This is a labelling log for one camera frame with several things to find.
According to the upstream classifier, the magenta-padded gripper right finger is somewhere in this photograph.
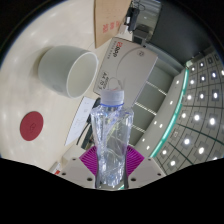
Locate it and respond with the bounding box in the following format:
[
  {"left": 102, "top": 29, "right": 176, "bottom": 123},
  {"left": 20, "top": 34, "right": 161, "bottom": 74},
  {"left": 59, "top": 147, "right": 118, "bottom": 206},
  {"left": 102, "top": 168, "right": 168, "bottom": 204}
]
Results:
[{"left": 125, "top": 145, "right": 167, "bottom": 188}]

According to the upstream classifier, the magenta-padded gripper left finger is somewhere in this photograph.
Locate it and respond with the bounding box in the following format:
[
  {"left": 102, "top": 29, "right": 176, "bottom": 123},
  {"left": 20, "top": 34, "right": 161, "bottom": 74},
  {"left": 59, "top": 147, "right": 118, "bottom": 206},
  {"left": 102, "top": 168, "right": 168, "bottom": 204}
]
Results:
[{"left": 58, "top": 145, "right": 99, "bottom": 189}]

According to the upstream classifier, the clear plastic water bottle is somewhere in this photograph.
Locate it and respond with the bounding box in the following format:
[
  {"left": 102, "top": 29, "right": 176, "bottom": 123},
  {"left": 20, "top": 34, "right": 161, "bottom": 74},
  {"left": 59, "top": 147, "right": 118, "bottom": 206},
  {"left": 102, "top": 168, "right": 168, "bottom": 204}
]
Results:
[{"left": 89, "top": 89, "right": 135, "bottom": 186}]

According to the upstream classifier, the black desk phone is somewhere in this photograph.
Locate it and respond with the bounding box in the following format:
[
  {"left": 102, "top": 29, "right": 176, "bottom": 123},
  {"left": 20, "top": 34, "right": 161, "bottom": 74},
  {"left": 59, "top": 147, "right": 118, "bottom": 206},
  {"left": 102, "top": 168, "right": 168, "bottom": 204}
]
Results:
[{"left": 77, "top": 113, "right": 96, "bottom": 148}]

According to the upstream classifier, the white printed paper sheet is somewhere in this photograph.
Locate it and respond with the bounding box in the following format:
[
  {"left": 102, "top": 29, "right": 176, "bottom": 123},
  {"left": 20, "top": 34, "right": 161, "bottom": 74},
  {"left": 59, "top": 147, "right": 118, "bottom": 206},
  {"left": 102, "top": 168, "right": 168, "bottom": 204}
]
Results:
[{"left": 64, "top": 96, "right": 101, "bottom": 147}]

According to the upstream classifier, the flat round red coaster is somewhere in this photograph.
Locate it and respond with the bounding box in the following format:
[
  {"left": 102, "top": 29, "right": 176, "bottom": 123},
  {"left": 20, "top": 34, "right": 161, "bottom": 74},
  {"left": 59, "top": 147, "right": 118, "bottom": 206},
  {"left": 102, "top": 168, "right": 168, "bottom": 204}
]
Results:
[{"left": 19, "top": 111, "right": 45, "bottom": 142}]

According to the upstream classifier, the group of ceiling lights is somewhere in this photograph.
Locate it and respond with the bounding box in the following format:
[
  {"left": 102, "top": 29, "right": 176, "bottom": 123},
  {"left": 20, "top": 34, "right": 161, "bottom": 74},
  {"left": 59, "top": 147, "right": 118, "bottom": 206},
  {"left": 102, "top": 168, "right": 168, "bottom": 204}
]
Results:
[{"left": 143, "top": 53, "right": 224, "bottom": 168}]

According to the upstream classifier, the white copy paper box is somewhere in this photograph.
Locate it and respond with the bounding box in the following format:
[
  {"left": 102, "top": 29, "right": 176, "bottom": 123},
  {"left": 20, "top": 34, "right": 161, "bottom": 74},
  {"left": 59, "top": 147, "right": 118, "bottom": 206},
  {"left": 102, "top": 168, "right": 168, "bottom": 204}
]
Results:
[{"left": 93, "top": 37, "right": 159, "bottom": 109}]

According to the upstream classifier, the white ceramic mug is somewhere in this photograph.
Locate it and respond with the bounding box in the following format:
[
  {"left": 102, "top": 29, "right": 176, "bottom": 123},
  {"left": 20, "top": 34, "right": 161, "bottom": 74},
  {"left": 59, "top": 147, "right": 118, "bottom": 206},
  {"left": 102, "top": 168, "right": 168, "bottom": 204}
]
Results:
[{"left": 37, "top": 45, "right": 100, "bottom": 99}]

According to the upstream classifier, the grey boxy monitor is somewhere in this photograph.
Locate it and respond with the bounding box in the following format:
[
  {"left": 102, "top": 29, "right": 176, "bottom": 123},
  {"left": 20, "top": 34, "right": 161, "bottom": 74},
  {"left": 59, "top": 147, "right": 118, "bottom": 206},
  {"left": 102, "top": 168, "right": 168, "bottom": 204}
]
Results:
[{"left": 133, "top": 23, "right": 151, "bottom": 44}]

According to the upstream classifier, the brown cardboard envelope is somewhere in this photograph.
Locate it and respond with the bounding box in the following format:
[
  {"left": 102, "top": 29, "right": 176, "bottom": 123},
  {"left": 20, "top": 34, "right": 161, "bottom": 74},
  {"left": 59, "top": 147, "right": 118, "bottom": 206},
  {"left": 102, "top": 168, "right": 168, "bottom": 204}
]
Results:
[{"left": 93, "top": 0, "right": 133, "bottom": 50}]

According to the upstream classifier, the black power adapter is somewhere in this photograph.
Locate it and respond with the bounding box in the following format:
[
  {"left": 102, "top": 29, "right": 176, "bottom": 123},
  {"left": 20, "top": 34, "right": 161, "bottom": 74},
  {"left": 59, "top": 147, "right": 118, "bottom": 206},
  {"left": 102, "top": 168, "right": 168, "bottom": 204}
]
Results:
[{"left": 124, "top": 6, "right": 141, "bottom": 29}]

